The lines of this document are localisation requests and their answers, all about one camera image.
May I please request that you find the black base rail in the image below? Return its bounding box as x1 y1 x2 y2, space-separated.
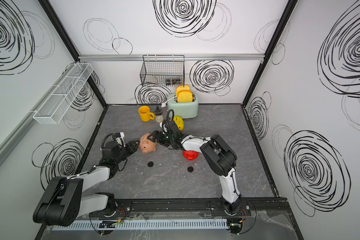
104 198 290 216

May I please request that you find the mint green toaster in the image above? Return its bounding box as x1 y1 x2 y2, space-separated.
166 94 199 119

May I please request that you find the yellow ceramic mug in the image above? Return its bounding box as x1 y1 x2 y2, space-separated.
139 106 156 122

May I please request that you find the dark item in basket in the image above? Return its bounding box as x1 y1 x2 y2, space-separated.
165 79 182 87

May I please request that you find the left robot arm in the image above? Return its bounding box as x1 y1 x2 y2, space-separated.
33 140 140 227

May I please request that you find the yellow toast slice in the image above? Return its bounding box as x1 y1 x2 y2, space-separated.
177 90 193 103
176 85 190 96

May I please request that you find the yellow piggy bank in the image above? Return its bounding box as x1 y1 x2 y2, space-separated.
173 116 184 131

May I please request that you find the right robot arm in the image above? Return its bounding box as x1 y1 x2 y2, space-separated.
147 121 241 216

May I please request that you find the black wire basket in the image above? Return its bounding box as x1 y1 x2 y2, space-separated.
140 55 185 87

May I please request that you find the yellow toast slice rear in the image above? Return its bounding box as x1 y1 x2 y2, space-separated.
176 85 190 96

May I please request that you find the white wire shelf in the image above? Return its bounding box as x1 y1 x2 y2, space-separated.
33 63 94 125

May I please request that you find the black corner frame post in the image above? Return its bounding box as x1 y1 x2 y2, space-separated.
38 0 108 109
242 0 298 107

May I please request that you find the black corner frame post right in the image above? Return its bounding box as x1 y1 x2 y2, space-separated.
242 0 298 107

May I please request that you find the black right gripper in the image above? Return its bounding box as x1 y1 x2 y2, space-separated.
147 131 176 147

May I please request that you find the black corner frame post left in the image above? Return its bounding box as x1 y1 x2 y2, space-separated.
38 0 108 109

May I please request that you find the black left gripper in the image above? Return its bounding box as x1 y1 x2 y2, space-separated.
114 139 140 165

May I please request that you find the yellow toast slice front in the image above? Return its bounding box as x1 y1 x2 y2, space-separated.
177 90 193 103

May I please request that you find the red piggy bank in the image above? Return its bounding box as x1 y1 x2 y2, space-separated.
182 151 199 161

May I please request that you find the white slotted cable duct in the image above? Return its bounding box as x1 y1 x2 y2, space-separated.
52 219 228 231

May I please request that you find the pink piggy bank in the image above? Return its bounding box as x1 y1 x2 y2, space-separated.
139 133 157 154

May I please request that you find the glass sugar jar with spoon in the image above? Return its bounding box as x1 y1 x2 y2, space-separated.
154 106 164 123

